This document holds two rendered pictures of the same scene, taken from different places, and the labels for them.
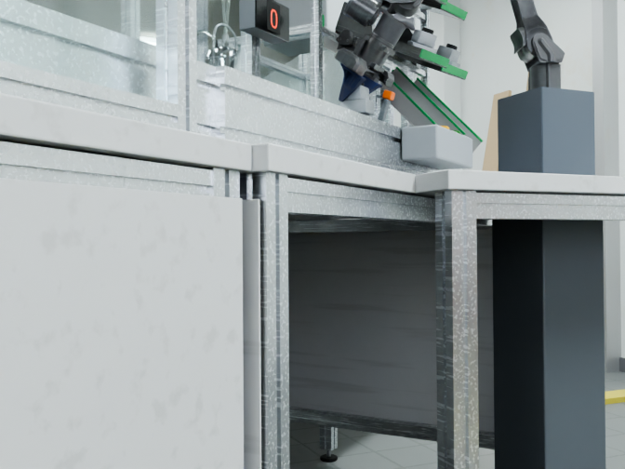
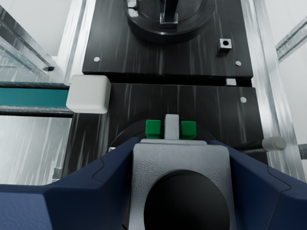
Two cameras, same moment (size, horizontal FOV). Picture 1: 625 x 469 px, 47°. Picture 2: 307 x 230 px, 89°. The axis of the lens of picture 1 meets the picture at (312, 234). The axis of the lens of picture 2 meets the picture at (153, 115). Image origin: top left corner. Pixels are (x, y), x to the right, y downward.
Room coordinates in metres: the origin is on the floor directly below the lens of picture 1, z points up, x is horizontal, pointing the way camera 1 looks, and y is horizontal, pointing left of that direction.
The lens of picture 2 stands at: (1.54, -0.08, 1.16)
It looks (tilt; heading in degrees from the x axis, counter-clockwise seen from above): 73 degrees down; 64
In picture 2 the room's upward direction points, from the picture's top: 2 degrees counter-clockwise
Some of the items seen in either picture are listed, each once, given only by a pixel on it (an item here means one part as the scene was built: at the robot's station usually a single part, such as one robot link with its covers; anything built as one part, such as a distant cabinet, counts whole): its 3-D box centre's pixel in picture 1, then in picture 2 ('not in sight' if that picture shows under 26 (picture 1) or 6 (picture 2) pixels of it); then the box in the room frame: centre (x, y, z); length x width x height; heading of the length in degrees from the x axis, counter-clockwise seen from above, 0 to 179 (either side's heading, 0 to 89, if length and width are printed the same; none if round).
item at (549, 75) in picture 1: (543, 81); not in sight; (1.51, -0.49, 1.09); 0.07 x 0.07 x 0.06; 24
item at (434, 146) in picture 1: (438, 148); not in sight; (1.37, -0.24, 0.93); 0.21 x 0.07 x 0.06; 150
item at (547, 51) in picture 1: (542, 53); not in sight; (1.50, -0.49, 1.15); 0.09 x 0.07 x 0.06; 0
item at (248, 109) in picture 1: (366, 148); not in sight; (1.23, -0.10, 0.91); 0.89 x 0.06 x 0.11; 150
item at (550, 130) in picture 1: (545, 142); not in sight; (1.51, -0.49, 0.96); 0.14 x 0.14 x 0.20; 24
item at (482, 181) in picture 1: (529, 198); not in sight; (1.55, -0.47, 0.84); 0.90 x 0.70 x 0.03; 114
